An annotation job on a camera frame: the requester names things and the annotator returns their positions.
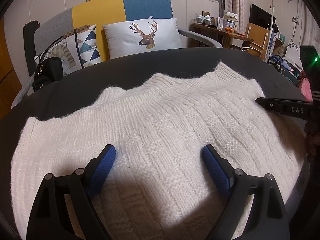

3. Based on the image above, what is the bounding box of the cream knitted sweater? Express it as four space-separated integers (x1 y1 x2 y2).
11 63 306 239

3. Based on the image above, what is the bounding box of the person right hand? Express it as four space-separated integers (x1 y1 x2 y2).
304 121 319 163

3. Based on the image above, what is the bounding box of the pink blanket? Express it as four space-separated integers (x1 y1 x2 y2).
297 71 313 102

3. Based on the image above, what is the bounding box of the black steering wheel toy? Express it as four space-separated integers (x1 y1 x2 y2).
267 55 284 74

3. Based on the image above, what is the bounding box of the wooden chair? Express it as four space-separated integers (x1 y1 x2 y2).
241 23 270 61

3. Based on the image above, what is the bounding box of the wooden side table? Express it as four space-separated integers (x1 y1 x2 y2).
191 23 253 48

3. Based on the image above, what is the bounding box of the black television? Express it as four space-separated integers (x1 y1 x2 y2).
249 4 272 29

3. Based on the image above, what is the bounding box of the patterned beige curtain right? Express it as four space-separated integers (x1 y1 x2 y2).
223 0 246 34

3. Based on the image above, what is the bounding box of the wooden wardrobe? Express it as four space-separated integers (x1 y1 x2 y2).
0 19 22 118

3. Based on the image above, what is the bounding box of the black handbag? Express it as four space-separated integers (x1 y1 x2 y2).
33 57 63 91

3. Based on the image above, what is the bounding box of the white deer print pillow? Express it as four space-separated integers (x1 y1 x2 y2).
103 18 183 59

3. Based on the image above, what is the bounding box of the geometric triangle print pillow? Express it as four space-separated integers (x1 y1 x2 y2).
34 25 102 76

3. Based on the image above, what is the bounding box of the grey yellow blue armchair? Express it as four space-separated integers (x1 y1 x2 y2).
11 0 224 108

